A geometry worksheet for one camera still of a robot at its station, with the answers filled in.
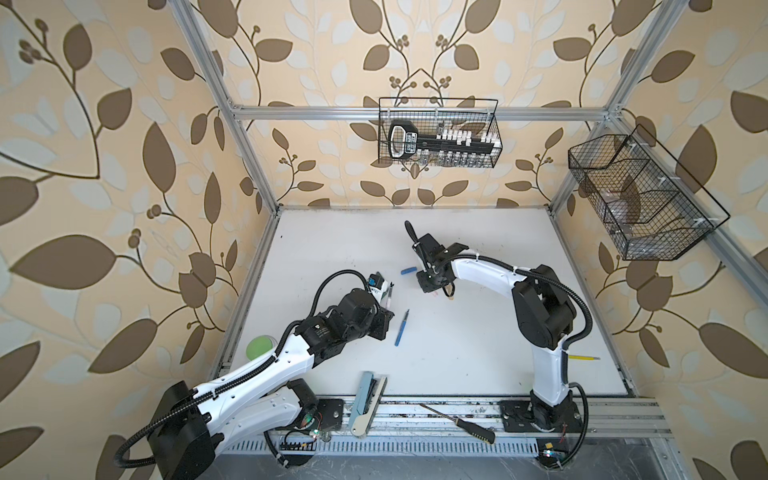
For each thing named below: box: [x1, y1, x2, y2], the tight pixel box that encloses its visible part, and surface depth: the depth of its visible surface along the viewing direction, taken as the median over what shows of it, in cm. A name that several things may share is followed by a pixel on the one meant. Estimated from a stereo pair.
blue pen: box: [394, 309, 410, 347], surface depth 91 cm
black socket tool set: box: [388, 120, 502, 167], surface depth 86 cm
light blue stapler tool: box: [348, 371, 388, 437], surface depth 75 cm
